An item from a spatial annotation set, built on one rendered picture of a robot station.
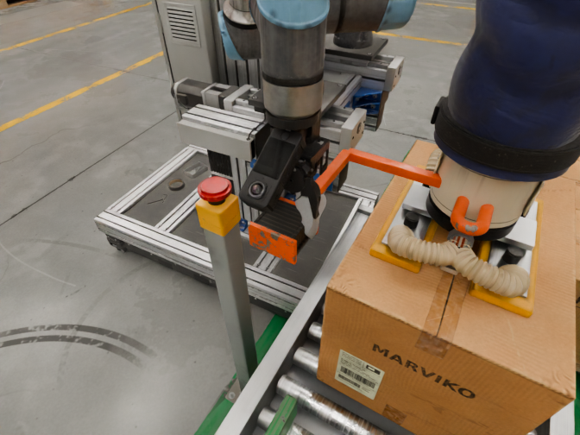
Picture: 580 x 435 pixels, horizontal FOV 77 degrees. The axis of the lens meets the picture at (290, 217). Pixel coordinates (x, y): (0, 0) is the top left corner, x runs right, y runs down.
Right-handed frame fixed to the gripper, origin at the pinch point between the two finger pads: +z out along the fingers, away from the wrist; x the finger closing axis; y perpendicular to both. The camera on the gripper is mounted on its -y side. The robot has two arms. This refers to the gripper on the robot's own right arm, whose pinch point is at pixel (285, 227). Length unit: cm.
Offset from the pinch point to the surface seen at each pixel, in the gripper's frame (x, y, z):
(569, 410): -63, 23, 48
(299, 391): -5, -3, 53
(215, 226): 19.5, 3.4, 12.3
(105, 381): 75, -19, 108
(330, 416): -15, -4, 53
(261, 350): 27, 23, 108
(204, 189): 21.8, 4.5, 3.8
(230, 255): 18.1, 4.8, 22.2
